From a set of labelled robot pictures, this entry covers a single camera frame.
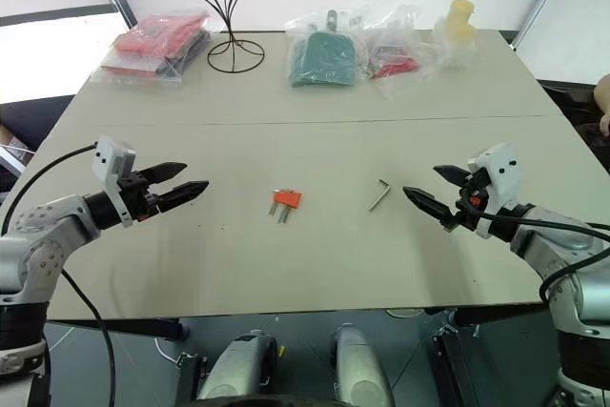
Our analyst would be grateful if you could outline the orange plug part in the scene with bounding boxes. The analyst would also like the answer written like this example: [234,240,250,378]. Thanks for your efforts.
[271,190,304,210]

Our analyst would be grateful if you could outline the black wire hat stand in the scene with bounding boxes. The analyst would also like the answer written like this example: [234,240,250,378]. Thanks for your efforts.
[173,0,267,74]

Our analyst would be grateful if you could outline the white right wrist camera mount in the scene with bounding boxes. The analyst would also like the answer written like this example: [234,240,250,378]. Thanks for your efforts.
[466,141,519,240]

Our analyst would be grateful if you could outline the metal hex key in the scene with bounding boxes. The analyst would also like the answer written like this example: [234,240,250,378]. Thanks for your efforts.
[367,178,393,212]

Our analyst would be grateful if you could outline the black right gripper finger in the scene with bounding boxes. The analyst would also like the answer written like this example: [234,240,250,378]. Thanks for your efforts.
[401,185,462,234]
[432,164,472,187]

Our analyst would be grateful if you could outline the plastic bag with red parts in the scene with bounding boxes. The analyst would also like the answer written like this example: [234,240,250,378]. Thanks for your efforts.
[364,4,438,102]

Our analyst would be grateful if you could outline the plastic bag with green cloth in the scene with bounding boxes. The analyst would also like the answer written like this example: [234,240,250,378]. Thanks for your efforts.
[283,9,371,90]

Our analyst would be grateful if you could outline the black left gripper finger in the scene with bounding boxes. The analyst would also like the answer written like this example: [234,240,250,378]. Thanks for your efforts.
[154,179,211,214]
[142,161,189,186]

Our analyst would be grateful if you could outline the yellow plastic cups in bag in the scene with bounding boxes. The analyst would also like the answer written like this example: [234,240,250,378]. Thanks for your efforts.
[431,0,478,72]

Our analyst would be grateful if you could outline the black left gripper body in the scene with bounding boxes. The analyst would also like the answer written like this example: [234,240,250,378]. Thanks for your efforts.
[117,170,162,225]

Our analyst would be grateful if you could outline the plastic bag with red cloth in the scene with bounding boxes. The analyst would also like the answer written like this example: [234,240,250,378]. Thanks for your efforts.
[93,7,212,91]

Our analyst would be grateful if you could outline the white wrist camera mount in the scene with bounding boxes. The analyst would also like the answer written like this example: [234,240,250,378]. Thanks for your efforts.
[466,141,519,240]
[91,138,137,228]

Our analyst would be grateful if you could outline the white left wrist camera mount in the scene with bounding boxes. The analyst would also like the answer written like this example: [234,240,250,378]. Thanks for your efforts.
[91,138,137,228]

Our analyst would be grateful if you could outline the beige rounded mannequin part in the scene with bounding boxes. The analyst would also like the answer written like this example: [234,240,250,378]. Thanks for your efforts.
[592,71,610,137]

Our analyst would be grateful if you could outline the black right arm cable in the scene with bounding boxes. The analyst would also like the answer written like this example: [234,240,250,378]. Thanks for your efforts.
[476,210,610,304]

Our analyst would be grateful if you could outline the thin white cable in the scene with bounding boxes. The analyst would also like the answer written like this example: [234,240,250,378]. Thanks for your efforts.
[152,336,178,364]

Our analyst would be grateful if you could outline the brown cardboard box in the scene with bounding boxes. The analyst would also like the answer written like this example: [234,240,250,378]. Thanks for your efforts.
[0,124,38,178]

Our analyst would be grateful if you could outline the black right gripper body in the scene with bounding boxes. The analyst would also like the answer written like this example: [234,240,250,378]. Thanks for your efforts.
[451,172,492,235]

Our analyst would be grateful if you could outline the black table frame bar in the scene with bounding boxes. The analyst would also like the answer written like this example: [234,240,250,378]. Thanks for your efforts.
[45,316,186,342]
[430,302,550,407]

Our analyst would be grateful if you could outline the grey rounded robot leg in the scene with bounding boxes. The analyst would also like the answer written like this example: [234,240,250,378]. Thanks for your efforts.
[195,329,279,402]
[330,322,396,404]

